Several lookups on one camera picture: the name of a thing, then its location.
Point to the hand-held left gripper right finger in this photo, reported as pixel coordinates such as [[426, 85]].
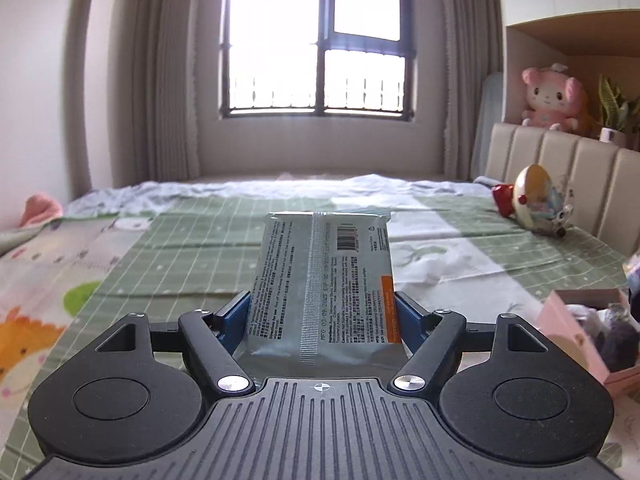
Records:
[[407, 320]]

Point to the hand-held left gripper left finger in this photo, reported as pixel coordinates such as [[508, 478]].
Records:
[[235, 317]]

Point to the silver wet wipes packet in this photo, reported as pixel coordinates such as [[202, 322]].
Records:
[[320, 285]]

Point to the pink cardboard box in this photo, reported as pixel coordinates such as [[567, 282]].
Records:
[[575, 345]]

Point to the black plush toy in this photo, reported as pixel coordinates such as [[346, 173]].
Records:
[[634, 300]]

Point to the green printed bed cover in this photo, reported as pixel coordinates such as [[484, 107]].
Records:
[[200, 240]]

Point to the pale blue bedsheet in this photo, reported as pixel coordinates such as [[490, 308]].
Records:
[[200, 192]]

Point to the small red toy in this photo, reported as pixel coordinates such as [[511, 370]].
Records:
[[502, 200]]

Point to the cartoon printed blanket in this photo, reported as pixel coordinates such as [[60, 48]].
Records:
[[45, 285]]

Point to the pale blue folded pad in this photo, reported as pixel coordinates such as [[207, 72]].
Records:
[[487, 125]]

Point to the beige padded headboard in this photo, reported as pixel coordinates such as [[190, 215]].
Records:
[[560, 170]]

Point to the pink cloth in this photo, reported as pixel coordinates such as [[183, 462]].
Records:
[[40, 210]]

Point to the beige curtain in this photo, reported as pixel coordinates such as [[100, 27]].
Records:
[[140, 70], [470, 60]]

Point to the pink plush bunny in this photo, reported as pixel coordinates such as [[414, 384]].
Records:
[[552, 97]]

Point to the barred window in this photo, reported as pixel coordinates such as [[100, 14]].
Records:
[[320, 35]]

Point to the potted green plant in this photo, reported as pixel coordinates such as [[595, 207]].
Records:
[[615, 110]]

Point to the wooden wall cabinet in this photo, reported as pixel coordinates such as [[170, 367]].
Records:
[[565, 35]]

